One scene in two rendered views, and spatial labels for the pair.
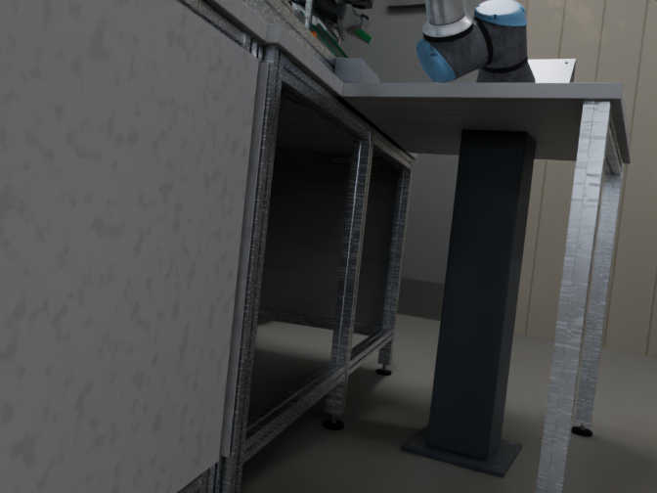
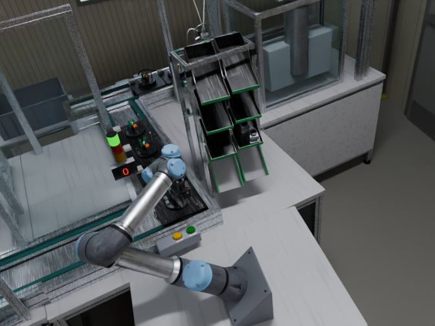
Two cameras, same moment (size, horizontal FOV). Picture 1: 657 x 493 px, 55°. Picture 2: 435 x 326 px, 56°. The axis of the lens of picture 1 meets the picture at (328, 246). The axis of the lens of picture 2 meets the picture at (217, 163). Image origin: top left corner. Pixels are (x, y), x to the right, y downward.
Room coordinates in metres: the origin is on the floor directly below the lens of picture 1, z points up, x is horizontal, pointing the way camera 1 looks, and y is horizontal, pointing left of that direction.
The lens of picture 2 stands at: (1.08, -1.22, 2.44)
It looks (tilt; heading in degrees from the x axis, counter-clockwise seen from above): 40 degrees down; 54
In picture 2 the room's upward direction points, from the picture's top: 9 degrees counter-clockwise
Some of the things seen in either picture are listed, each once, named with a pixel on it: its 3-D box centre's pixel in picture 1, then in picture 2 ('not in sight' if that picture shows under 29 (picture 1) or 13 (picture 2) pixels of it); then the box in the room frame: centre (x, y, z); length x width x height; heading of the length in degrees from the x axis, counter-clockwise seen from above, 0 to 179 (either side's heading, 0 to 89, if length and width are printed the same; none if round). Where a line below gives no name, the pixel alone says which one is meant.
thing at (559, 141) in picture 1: (481, 129); (233, 288); (1.67, -0.37, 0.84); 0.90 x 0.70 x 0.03; 154
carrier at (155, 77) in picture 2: not in sight; (145, 77); (2.42, 1.36, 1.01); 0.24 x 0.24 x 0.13; 74
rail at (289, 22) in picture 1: (311, 66); (138, 250); (1.48, 0.08, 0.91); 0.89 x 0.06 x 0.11; 164
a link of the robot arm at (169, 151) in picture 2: not in sight; (171, 158); (1.74, 0.01, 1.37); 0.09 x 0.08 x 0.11; 9
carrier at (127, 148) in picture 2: not in sight; (145, 145); (1.92, 0.64, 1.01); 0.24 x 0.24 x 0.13; 74
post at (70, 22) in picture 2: not in sight; (107, 122); (1.64, 0.35, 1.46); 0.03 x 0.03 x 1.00; 74
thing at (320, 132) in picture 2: not in sight; (297, 126); (3.26, 0.57, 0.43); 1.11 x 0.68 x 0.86; 164
